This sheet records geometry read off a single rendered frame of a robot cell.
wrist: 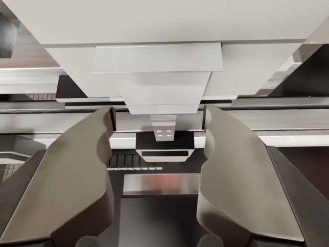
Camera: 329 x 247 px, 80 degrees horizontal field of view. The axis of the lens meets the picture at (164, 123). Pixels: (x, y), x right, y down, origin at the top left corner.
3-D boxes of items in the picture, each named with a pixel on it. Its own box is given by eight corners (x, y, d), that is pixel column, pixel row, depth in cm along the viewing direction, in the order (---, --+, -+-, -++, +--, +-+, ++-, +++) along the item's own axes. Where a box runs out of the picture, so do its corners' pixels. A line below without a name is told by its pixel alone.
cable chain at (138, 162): (161, 154, 58) (162, 167, 57) (162, 157, 64) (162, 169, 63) (36, 155, 59) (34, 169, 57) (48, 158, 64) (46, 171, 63)
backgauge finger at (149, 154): (208, 101, 26) (211, 137, 25) (188, 142, 51) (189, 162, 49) (118, 102, 26) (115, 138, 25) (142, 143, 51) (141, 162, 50)
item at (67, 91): (234, 71, 22) (238, 96, 21) (226, 85, 25) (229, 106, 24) (59, 75, 23) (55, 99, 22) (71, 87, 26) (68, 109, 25)
